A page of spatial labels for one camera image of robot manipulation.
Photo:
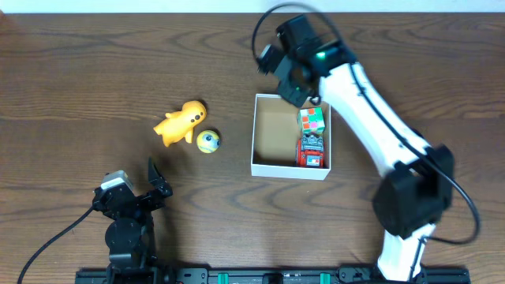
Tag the red toy robot car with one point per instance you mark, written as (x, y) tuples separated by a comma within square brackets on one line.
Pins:
[(310, 151)]

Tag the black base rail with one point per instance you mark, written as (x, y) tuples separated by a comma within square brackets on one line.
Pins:
[(203, 276)]

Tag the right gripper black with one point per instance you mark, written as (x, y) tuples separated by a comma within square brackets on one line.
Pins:
[(299, 96)]

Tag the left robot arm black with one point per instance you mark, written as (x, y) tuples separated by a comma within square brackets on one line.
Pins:
[(130, 237)]

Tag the yellow minion ball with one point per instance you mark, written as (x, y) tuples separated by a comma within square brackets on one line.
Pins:
[(208, 141)]

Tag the white cardboard box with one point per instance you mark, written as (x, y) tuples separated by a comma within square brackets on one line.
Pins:
[(275, 134)]

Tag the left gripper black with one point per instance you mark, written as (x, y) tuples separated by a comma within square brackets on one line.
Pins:
[(140, 199)]

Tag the orange duck-like toy figure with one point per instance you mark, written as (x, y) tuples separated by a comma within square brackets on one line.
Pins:
[(180, 125)]

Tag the rubik's cube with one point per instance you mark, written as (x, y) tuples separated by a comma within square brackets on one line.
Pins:
[(311, 120)]

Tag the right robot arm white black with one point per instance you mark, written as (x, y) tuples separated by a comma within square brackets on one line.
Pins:
[(416, 178)]

